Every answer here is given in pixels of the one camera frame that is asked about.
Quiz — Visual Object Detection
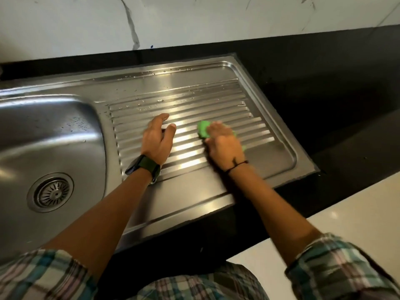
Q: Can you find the person's right hand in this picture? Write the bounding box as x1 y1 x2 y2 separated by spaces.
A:
204 121 246 172

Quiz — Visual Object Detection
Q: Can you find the person's left hand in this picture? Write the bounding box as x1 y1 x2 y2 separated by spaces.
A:
141 113 177 166

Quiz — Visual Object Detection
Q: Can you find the green scrub sponge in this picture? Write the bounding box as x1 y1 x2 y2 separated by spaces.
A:
197 120 247 152

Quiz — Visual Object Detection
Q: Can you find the person's left forearm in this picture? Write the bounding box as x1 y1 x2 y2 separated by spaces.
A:
42 167 154 283

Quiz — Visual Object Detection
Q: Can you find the person's right forearm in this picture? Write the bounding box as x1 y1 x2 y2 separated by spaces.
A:
226 164 323 267

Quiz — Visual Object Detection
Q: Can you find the stainless steel sink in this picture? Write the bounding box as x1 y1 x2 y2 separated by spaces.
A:
0 53 320 263

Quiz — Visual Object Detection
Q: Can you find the dark green wristwatch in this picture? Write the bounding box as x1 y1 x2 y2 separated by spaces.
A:
125 154 162 185

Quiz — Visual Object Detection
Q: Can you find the round sink drain strainer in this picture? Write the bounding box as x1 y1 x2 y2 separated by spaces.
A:
27 172 74 213

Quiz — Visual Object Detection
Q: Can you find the plaid shirt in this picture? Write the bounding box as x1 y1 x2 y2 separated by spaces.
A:
0 232 400 300

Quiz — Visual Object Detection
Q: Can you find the black thread bracelet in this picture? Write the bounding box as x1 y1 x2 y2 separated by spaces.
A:
224 159 249 176

